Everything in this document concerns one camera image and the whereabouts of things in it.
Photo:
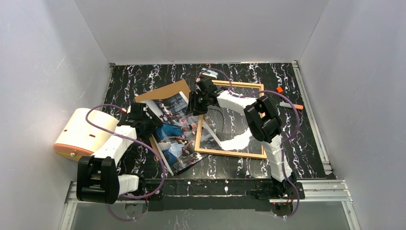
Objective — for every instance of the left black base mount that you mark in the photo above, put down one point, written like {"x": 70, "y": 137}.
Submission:
{"x": 130, "y": 183}

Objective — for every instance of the printed colour photo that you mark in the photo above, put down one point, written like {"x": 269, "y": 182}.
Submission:
{"x": 176, "y": 138}

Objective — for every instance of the teal white stapler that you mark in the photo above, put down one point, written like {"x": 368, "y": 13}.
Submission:
{"x": 209, "y": 73}

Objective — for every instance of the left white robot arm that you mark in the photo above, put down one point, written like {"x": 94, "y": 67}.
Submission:
{"x": 97, "y": 177}

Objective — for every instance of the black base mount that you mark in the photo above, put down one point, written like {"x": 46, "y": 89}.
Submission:
{"x": 282, "y": 194}
{"x": 130, "y": 183}

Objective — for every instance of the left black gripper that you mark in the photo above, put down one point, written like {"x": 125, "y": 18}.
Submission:
{"x": 150, "y": 124}

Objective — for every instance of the black marker orange cap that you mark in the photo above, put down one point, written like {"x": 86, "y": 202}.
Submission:
{"x": 281, "y": 92}

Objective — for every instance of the aluminium rail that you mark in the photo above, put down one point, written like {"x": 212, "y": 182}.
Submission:
{"x": 309, "y": 190}

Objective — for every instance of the wooden picture frame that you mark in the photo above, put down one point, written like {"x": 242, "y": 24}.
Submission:
{"x": 230, "y": 119}

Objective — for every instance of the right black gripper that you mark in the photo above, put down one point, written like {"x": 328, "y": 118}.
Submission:
{"x": 195, "y": 103}

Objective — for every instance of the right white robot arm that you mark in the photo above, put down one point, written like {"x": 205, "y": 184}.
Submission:
{"x": 262, "y": 119}

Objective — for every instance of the brown cardboard backing board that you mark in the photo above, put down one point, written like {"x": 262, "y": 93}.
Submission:
{"x": 165, "y": 91}

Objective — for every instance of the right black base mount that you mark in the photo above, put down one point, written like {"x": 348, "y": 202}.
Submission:
{"x": 282, "y": 194}

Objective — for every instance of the white cylindrical orange-based device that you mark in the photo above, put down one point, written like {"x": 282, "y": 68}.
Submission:
{"x": 79, "y": 138}

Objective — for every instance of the grey marker salmon cap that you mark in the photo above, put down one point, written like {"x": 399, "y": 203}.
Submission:
{"x": 287, "y": 105}

